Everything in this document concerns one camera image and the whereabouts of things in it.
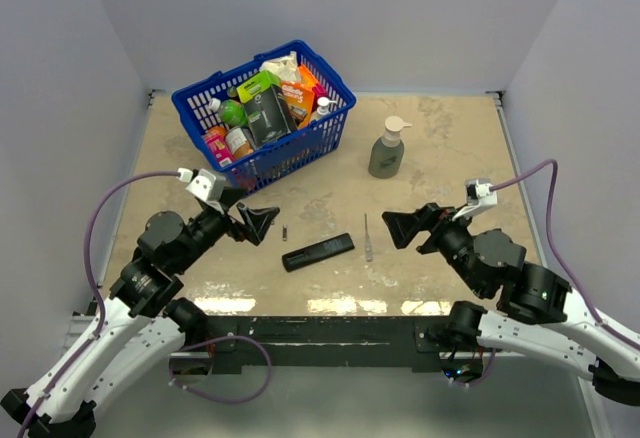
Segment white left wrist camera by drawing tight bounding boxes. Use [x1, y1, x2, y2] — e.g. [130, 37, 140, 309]
[186, 169, 228, 212]

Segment green round bottle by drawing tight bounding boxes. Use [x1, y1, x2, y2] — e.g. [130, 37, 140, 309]
[207, 98, 248, 127]

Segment white pump bottle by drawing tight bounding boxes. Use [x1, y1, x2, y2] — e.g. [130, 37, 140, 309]
[310, 96, 336, 123]

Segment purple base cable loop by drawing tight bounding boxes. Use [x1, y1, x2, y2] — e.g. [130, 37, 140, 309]
[168, 336, 274, 405]

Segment orange labelled jar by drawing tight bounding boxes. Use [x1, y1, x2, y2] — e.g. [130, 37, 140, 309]
[225, 126, 256, 160]

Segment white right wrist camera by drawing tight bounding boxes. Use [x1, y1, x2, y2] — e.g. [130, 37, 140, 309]
[453, 178, 498, 220]

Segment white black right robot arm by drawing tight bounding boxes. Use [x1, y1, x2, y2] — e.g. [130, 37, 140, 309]
[382, 200, 639, 406]

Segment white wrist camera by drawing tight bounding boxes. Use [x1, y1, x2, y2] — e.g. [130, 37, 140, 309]
[186, 169, 228, 212]
[453, 178, 498, 220]

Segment pink snack packet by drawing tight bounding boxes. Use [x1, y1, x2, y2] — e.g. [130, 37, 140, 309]
[203, 126, 234, 167]

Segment black remote control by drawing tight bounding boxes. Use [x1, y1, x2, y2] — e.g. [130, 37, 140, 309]
[281, 233, 355, 272]

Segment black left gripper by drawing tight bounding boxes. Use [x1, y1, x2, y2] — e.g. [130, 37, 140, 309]
[174, 186, 279, 272]

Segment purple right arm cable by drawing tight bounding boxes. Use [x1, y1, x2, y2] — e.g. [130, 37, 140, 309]
[487, 159, 640, 352]

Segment black green razor box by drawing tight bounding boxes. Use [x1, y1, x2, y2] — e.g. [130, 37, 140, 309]
[237, 70, 297, 147]

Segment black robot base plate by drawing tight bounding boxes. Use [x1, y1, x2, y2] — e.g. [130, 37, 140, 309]
[149, 314, 506, 375]

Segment beige crumpled bag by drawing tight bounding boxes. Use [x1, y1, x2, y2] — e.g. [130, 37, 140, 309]
[259, 51, 301, 83]

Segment grey soap pump bottle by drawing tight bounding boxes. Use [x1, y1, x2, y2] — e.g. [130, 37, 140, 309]
[368, 116, 411, 179]

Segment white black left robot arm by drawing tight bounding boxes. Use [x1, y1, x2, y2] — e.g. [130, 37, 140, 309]
[1, 188, 280, 437]

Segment blue plastic shopping basket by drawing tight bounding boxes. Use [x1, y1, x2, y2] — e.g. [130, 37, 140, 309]
[171, 39, 356, 193]

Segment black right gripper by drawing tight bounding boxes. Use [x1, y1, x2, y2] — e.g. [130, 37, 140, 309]
[381, 201, 489, 296]

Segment orange razor blade box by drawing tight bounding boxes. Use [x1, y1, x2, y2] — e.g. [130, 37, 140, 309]
[281, 81, 316, 129]

